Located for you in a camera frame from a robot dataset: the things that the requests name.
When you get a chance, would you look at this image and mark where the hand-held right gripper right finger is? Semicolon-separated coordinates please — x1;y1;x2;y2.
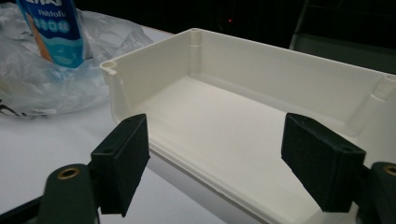
280;112;367;214

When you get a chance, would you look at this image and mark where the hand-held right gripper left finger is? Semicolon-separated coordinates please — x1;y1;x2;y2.
90;113;151;218

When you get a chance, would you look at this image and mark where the white plastic storage bin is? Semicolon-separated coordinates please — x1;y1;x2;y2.
99;27;396;224

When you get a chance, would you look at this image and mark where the clear plastic bag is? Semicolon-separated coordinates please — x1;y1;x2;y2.
0;2;154;118

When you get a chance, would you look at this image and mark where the blue snack packet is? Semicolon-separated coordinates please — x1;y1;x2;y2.
15;0;87;69

